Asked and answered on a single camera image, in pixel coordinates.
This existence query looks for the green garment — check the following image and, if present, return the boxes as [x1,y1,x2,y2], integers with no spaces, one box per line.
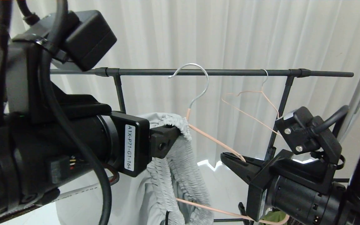
[258,210,290,225]

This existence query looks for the black cable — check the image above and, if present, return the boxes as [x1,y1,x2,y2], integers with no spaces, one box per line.
[313,105,351,135]
[16,0,113,225]

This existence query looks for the white curtain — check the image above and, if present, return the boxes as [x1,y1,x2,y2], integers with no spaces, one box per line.
[9,0,360,163]

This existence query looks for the pink clothes hanger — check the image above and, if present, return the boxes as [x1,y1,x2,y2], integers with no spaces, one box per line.
[168,63,290,225]
[221,69,283,138]

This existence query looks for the black clothes rack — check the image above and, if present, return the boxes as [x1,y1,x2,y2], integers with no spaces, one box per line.
[50,67,354,225]

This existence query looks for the pale grey shorts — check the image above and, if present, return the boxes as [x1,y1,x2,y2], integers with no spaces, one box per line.
[56,112,215,225]

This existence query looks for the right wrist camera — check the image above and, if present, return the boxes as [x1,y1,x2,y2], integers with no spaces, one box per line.
[271,106,345,194]

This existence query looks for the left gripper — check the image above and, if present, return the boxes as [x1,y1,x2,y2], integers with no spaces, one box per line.
[100,111,150,178]

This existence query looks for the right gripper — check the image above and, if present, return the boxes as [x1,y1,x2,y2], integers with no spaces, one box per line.
[221,152,346,225]

